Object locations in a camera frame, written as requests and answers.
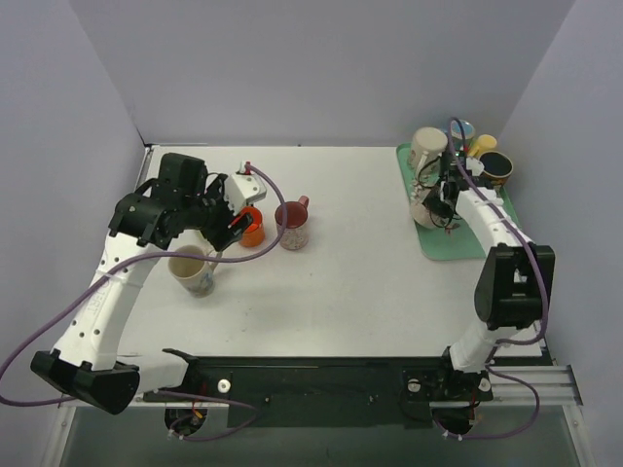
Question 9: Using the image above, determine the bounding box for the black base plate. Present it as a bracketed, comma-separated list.
[145, 357, 493, 428]

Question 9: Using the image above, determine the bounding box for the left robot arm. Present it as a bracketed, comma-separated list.
[30, 153, 267, 414]

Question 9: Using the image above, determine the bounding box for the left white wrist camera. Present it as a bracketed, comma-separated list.
[224, 173, 267, 214]

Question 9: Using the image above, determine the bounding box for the pink patterned mug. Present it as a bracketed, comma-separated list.
[275, 196, 310, 251]

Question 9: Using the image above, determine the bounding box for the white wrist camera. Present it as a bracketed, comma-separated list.
[465, 157, 485, 177]
[224, 173, 267, 214]

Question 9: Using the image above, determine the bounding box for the orange mug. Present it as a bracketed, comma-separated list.
[238, 206, 265, 248]

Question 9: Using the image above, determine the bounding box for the beige floral mug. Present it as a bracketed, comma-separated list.
[410, 183, 458, 231]

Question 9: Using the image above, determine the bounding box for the blue teal mug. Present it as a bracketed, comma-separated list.
[440, 119, 476, 151]

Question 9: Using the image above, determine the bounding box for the yellow mug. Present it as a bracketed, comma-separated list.
[468, 134, 497, 159]

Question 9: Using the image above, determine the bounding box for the cream floral mug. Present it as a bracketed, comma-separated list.
[167, 256, 217, 298]

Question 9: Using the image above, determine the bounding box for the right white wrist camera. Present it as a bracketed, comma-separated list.
[465, 157, 485, 177]

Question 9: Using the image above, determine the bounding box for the green serving tray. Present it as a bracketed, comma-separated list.
[393, 140, 522, 263]

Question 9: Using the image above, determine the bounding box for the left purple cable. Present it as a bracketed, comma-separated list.
[0, 162, 288, 443]

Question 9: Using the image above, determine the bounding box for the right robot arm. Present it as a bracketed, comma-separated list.
[424, 150, 555, 398]

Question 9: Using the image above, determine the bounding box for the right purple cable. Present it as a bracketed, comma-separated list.
[435, 116, 551, 443]

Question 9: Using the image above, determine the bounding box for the black mug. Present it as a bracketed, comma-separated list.
[479, 151, 514, 191]

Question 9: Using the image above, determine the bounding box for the purple cable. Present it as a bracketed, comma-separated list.
[0, 162, 288, 443]
[435, 116, 551, 443]

